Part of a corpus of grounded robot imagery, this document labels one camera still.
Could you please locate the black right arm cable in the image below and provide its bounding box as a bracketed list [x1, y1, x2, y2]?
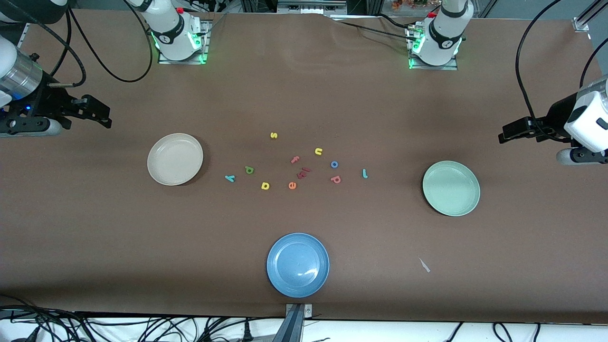
[47, 0, 155, 88]

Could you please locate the beige brown round plate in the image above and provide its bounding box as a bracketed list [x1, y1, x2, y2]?
[147, 133, 204, 186]

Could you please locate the grey power strip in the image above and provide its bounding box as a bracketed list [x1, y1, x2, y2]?
[277, 0, 348, 15]

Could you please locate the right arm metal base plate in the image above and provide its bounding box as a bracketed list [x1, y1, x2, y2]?
[158, 19, 210, 65]

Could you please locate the brown table cover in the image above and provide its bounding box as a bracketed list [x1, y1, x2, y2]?
[0, 9, 608, 324]

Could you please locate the black cable tangle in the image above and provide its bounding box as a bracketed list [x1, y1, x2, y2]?
[0, 294, 266, 342]

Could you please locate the grey metal camera post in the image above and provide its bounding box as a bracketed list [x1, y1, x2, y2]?
[272, 303, 314, 342]

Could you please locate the blue round plate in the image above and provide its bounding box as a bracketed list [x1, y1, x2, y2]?
[266, 232, 330, 299]

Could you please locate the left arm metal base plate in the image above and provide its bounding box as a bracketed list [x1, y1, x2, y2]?
[408, 26, 459, 71]

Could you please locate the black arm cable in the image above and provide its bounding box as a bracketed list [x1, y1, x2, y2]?
[47, 0, 155, 88]
[515, 0, 608, 143]

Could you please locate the light green round plate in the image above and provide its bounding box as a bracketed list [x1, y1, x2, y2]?
[422, 161, 481, 217]

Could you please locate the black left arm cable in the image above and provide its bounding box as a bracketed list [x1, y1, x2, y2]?
[515, 0, 608, 143]

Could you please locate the black frame post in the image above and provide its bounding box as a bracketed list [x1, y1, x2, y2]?
[347, 0, 383, 15]

